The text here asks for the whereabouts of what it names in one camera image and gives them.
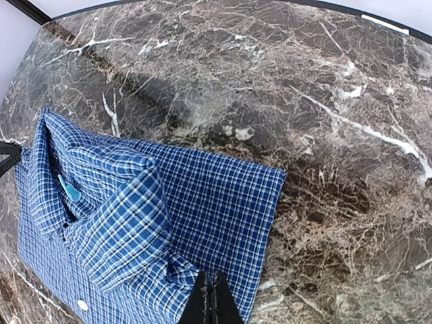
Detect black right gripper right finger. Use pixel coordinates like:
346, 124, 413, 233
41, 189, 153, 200
210, 271, 244, 324

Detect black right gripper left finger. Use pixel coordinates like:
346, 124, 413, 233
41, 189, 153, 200
178, 271, 211, 324

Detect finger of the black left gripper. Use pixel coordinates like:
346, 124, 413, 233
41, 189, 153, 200
0, 142, 22, 177

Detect blue checkered shirt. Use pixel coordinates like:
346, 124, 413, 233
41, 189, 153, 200
15, 109, 286, 323

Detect black left corner post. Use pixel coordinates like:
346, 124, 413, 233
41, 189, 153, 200
6, 0, 52, 26

